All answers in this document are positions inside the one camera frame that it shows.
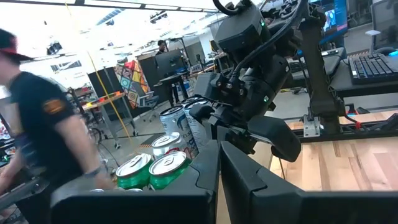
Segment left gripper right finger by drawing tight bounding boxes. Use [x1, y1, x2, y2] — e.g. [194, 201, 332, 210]
[220, 140, 398, 224]

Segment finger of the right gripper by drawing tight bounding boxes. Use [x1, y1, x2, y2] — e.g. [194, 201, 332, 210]
[189, 104, 218, 125]
[248, 115, 302, 162]

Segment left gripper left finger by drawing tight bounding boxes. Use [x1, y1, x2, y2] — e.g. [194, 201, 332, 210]
[49, 139, 221, 224]

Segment green Sprite can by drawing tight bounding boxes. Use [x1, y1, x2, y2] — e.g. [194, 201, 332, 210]
[148, 151, 192, 190]
[115, 152, 155, 190]

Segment silver Diet Coke can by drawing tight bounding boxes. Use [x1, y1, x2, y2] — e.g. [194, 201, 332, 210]
[151, 131, 189, 160]

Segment grey office chair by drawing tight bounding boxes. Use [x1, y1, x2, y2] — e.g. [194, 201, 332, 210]
[136, 90, 160, 123]

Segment large black monitor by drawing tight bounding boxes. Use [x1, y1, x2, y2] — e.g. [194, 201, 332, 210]
[154, 49, 185, 77]

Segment colourful patchwork quilt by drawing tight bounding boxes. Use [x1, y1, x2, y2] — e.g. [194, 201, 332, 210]
[114, 59, 150, 109]

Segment black desk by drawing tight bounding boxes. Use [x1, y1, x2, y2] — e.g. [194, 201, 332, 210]
[329, 57, 398, 98]

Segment small wooden background table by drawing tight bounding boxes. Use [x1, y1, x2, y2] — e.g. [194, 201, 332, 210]
[81, 91, 139, 149]

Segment black background cabinet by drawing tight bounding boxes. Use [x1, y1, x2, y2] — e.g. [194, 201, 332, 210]
[87, 67, 126, 118]

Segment backlit black keyboard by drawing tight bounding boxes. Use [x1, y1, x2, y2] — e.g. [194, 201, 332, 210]
[348, 52, 398, 85]

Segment walking person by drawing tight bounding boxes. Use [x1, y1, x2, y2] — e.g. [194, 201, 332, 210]
[0, 27, 116, 224]

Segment grey monitor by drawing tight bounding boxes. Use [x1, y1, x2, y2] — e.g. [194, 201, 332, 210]
[371, 0, 398, 50]

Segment silver metal frame bracket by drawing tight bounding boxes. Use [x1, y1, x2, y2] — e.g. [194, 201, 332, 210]
[303, 114, 322, 138]

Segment black aluminium frame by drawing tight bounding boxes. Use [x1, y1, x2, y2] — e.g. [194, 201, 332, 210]
[285, 112, 398, 143]

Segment yellow cable with plug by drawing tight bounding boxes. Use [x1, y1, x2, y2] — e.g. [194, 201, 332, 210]
[63, 1, 136, 153]

